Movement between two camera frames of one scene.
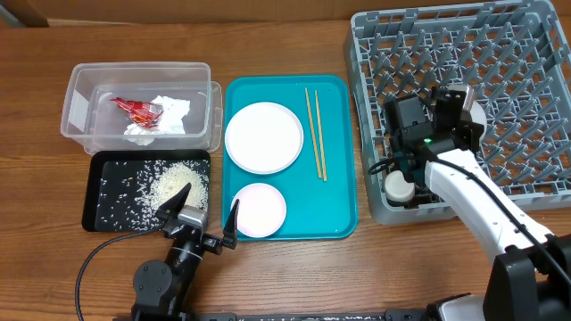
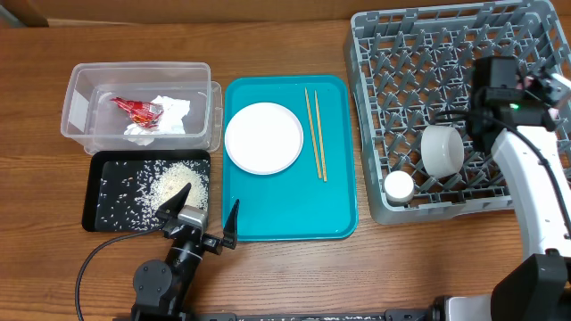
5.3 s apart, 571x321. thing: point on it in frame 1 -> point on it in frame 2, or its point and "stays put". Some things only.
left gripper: (174, 203) stays put
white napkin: (170, 123) stays put
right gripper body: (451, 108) -> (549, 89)
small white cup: (397, 189) stays put
